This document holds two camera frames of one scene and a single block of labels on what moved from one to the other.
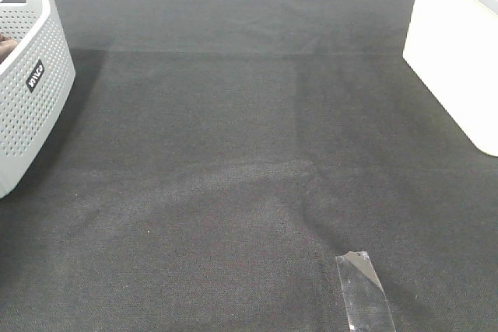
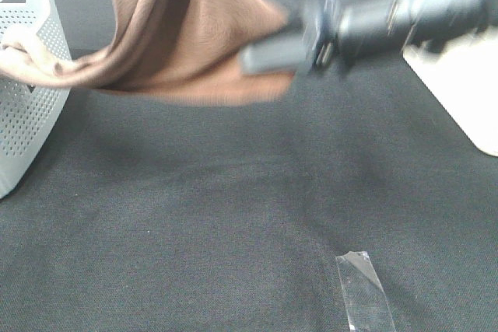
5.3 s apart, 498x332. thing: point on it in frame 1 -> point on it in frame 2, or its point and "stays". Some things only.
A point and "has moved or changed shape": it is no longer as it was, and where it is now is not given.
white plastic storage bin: [452, 42] stays
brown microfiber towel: [7, 46] has moved or changed shape
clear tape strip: [366, 303] stays
